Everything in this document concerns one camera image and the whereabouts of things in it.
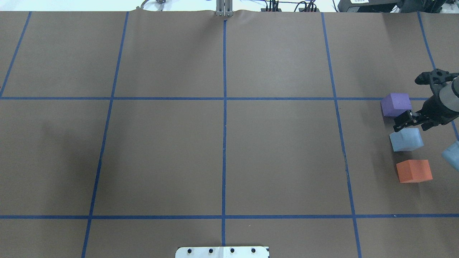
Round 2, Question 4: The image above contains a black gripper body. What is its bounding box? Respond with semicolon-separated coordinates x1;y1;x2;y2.
413;69;459;131

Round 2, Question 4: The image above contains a light blue foam block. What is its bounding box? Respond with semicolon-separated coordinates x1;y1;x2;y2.
389;128;424;152

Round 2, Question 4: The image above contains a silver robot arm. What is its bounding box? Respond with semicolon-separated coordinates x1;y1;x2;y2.
389;69;459;152

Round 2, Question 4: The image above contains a purple foam block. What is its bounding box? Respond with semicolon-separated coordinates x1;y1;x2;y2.
380;92;412;117

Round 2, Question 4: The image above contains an orange foam block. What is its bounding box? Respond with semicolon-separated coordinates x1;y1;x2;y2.
396;159;433;183

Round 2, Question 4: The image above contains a black power box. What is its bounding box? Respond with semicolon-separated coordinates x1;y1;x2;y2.
337;0;399;13

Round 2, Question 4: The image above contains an aluminium frame post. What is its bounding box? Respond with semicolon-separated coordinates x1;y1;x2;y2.
216;0;234;17

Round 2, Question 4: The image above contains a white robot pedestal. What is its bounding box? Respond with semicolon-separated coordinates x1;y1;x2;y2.
175;246;270;258

